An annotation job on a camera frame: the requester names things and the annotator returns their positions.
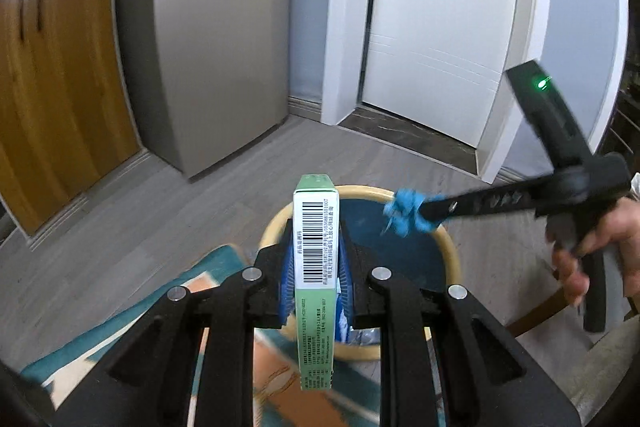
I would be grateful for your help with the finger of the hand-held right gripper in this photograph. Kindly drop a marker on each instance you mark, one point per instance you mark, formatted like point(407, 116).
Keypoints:
point(475, 209)
point(500, 189)

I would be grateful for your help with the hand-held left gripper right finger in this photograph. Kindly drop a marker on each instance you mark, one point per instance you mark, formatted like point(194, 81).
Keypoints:
point(346, 277)

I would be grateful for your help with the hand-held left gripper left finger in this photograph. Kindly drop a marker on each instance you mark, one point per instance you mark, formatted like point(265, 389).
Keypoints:
point(288, 272)

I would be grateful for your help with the white and green medicine box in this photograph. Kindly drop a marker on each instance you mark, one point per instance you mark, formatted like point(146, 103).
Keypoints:
point(316, 287)

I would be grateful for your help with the blue bin with cream rim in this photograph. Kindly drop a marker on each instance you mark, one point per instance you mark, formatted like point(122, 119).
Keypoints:
point(400, 267)

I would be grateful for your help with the person's right hand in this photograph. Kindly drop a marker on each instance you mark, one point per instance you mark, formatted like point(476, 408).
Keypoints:
point(620, 227)

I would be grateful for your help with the dark wooden rack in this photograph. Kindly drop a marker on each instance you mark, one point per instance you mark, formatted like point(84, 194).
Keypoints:
point(625, 117)

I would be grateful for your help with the wooden stool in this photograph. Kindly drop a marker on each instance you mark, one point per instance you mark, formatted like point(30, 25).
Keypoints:
point(537, 312)

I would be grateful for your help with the teal and beige patterned rug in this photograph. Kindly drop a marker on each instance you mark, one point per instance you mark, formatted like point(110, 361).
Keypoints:
point(150, 277)

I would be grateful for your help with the white door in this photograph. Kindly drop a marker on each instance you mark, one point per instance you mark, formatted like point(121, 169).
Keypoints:
point(440, 27)

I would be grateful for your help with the person's grey clothing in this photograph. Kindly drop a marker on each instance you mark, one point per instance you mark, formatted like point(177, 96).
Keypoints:
point(610, 367)

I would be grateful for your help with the grey refrigerator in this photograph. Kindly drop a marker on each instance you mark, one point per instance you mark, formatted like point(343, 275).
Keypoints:
point(215, 47)

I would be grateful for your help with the wooden cabinet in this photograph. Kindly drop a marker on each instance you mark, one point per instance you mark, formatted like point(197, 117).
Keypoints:
point(55, 82)

